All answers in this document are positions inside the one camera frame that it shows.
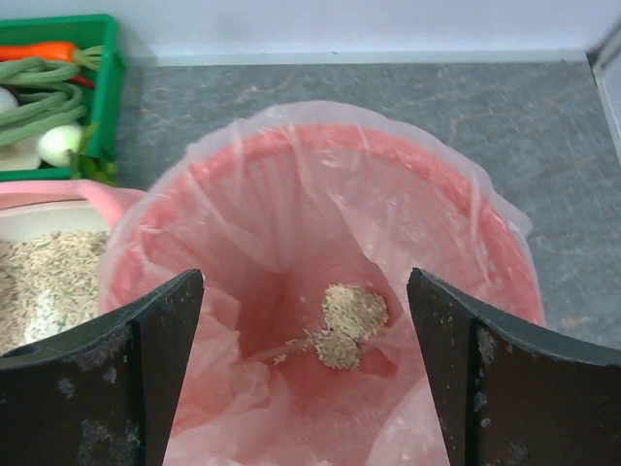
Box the red trash bin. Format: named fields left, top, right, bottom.
left=104, top=123, right=547, bottom=466

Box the white garlic bulb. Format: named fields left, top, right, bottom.
left=36, top=124, right=83, bottom=168

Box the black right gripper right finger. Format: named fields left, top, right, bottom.
left=407, top=268, right=620, bottom=465

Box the white radish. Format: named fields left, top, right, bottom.
left=0, top=87, right=20, bottom=117

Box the pink plastic bin liner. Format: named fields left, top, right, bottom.
left=96, top=99, right=547, bottom=466

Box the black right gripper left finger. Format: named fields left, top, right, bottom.
left=1, top=269, right=203, bottom=465

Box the green plastic crate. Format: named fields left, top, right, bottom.
left=1, top=15, right=126, bottom=184

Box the clumped litter lump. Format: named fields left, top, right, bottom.
left=271, top=283, right=390, bottom=373

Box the orange carrot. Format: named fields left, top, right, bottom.
left=1, top=41, right=104, bottom=70

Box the pink litter box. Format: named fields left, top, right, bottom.
left=0, top=178, right=147, bottom=358

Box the red chili pepper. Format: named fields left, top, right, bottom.
left=69, top=75, right=95, bottom=89

